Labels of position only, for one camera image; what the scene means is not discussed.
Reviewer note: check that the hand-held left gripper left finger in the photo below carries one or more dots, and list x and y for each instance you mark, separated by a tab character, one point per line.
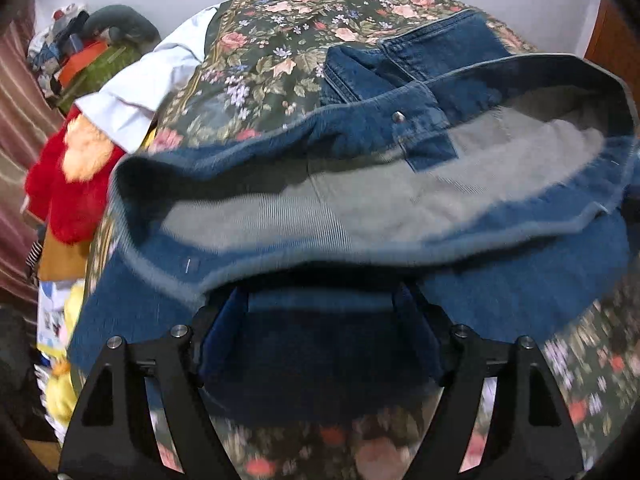
180	355

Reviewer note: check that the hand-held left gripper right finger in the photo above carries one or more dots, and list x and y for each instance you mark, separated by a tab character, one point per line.
457	355

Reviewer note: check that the blue denim jacket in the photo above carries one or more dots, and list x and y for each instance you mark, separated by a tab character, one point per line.
350	200

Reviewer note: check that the brown cardboard board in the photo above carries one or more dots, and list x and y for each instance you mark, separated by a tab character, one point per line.
62	260

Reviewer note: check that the red plush toy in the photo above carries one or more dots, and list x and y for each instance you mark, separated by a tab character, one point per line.
65	200

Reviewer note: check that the white shirt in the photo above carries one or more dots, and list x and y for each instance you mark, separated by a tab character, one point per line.
145	90

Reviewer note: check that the striped brown curtain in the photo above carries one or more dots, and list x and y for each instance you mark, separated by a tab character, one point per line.
22	135

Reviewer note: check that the green patterned cabinet cover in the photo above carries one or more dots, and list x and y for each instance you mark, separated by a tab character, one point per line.
102	75

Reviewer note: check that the orange box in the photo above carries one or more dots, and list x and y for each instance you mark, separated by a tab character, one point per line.
82	62

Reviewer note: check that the floral bedspread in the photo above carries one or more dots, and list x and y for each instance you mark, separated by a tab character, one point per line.
270	60

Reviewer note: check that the grey neck pillow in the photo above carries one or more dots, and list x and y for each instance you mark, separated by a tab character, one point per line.
122	22

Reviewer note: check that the wooden wardrobe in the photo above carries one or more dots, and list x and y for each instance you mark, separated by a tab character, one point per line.
612	40

